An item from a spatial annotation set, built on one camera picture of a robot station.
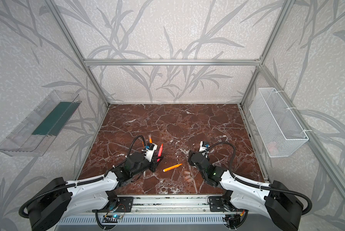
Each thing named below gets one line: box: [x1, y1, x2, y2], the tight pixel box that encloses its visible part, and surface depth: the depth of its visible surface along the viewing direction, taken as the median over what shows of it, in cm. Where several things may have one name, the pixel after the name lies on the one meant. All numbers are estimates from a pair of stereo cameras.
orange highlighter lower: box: [162, 163, 183, 173], surface depth 88 cm
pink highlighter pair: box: [156, 143, 164, 163], surface depth 80 cm
